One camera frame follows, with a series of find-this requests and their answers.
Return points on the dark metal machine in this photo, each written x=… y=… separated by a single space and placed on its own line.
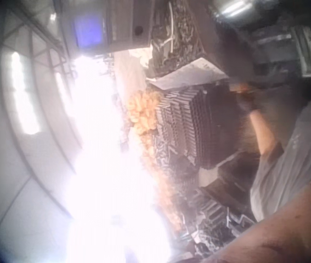
x=278 y=35

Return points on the dark tray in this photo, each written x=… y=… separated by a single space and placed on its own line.
x=226 y=178

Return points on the stack of dark metal parts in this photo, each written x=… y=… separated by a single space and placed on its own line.
x=193 y=120

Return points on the person's left hand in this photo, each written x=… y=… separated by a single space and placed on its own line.
x=248 y=103

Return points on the person's left fingers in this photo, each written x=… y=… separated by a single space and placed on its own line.
x=243 y=99

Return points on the pile of orange parts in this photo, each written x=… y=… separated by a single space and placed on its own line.
x=142 y=109

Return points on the small orange part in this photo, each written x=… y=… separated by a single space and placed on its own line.
x=243 y=89

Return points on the grey machine with blue screen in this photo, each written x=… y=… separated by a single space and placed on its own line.
x=106 y=24

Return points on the white paper sheet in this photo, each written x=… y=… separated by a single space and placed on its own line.
x=188 y=74

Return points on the crate of metal scrap parts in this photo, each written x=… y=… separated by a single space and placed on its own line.
x=175 y=35

